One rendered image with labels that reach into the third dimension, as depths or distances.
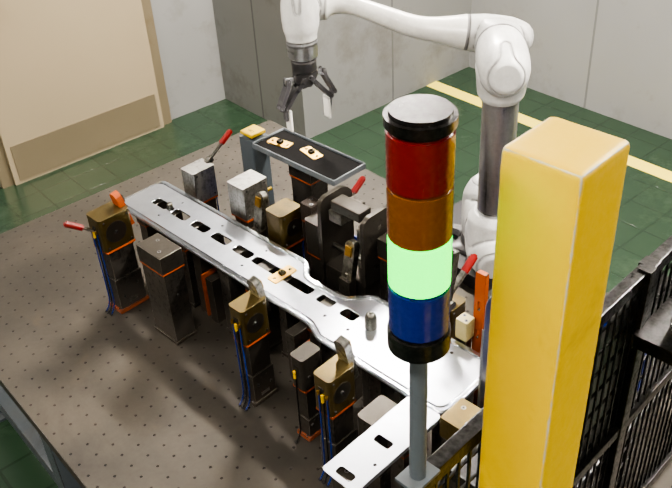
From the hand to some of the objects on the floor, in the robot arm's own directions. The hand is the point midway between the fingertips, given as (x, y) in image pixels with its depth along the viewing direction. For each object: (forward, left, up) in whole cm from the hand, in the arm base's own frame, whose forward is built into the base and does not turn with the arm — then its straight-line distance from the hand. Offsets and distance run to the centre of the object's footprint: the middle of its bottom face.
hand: (309, 120), depth 256 cm
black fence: (+25, +127, -123) cm, 179 cm away
